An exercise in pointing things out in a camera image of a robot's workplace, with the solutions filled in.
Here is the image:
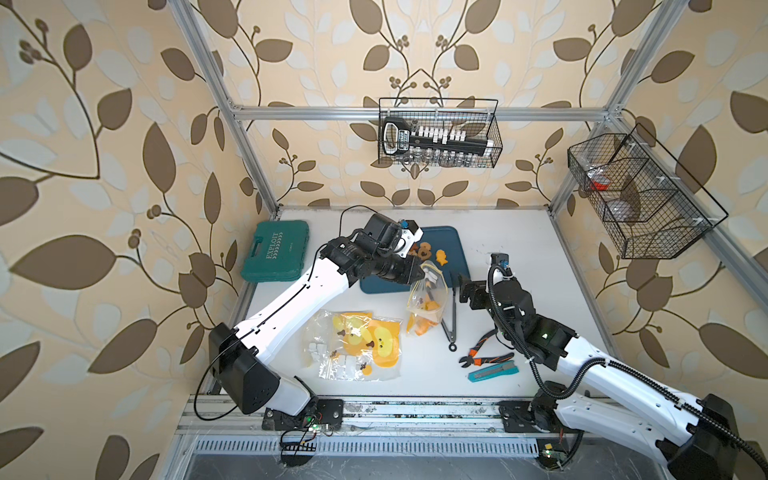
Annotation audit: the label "orange black pliers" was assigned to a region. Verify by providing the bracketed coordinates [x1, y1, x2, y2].
[458, 328, 516, 368]

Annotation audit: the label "black wire basket right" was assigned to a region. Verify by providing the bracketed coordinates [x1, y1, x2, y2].
[567, 123, 728, 260]

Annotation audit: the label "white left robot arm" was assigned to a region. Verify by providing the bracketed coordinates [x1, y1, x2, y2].
[207, 212, 424, 417]

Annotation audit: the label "orange fish cookie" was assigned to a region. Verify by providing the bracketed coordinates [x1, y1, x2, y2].
[435, 250, 448, 266]

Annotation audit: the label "teal utility knife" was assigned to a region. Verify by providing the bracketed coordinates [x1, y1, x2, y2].
[468, 361, 519, 383]

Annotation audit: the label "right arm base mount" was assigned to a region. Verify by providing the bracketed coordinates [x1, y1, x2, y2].
[498, 393, 585, 471]

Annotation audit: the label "dark blue tray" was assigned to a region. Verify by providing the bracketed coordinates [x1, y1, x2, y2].
[360, 226, 469, 295]

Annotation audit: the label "green plastic tool case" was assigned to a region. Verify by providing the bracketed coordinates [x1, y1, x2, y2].
[241, 220, 310, 283]

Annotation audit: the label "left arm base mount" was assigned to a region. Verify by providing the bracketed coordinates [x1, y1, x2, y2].
[262, 395, 345, 468]

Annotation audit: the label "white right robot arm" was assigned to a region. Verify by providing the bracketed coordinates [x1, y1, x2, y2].
[457, 253, 767, 479]

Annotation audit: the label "black wire basket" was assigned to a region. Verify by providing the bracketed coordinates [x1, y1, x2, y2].
[378, 96, 503, 168]
[567, 123, 728, 260]

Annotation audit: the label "stack of duck bags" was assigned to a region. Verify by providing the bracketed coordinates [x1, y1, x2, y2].
[302, 310, 402, 382]

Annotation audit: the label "black wire basket back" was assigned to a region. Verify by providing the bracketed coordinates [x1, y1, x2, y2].
[378, 96, 503, 168]

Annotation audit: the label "black corrugated cable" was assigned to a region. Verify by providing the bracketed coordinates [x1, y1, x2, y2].
[485, 260, 768, 475]

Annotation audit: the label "clear resealable duck bag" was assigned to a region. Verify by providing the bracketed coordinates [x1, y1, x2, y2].
[406, 261, 449, 336]

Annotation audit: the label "black socket set holder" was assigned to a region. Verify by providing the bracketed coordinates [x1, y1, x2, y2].
[378, 117, 500, 157]

